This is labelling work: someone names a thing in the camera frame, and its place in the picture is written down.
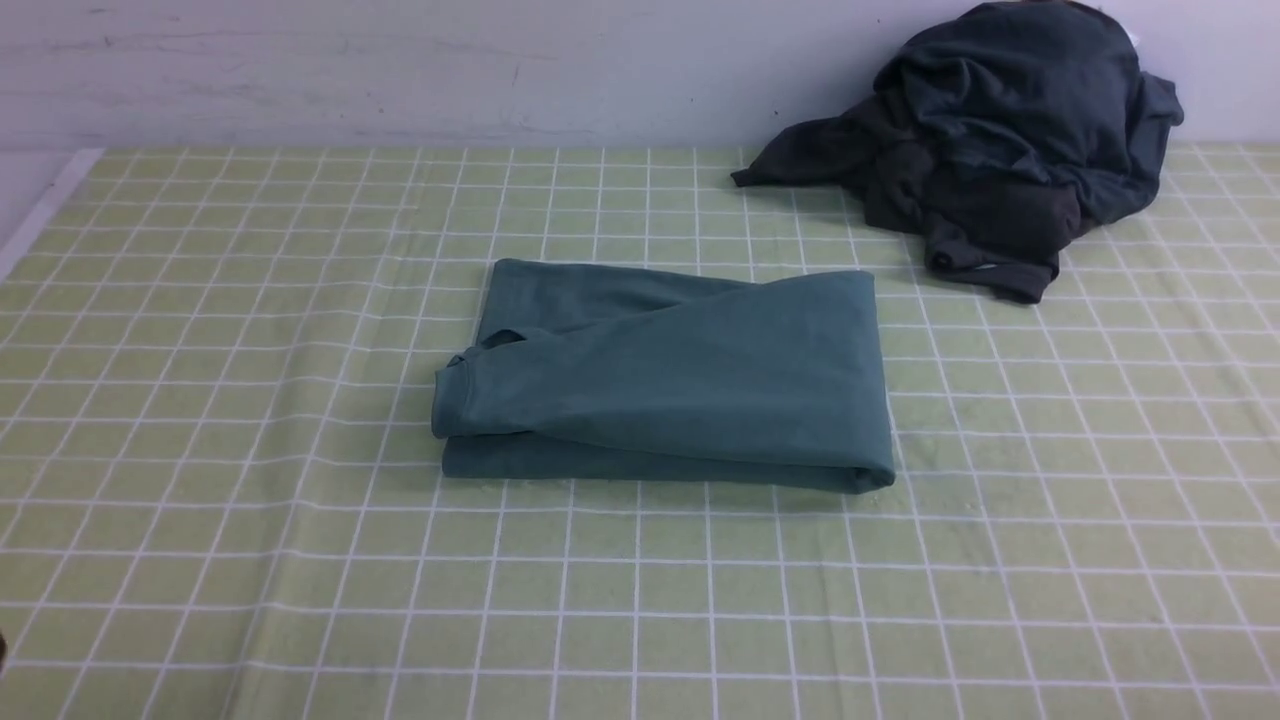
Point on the green long-sleeved shirt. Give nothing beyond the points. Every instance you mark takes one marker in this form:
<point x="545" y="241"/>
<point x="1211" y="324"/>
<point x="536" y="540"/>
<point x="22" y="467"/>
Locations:
<point x="582" y="371"/>

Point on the dark charcoal crumpled garment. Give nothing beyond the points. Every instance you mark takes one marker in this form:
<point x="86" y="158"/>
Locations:
<point x="996" y="232"/>

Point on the green checkered tablecloth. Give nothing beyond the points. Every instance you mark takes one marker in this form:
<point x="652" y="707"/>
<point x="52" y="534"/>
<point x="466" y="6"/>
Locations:
<point x="222" y="500"/>

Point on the dark grey-blue crumpled garment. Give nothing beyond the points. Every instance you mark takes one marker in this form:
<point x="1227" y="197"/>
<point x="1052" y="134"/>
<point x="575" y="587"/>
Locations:
<point x="1049" y="92"/>

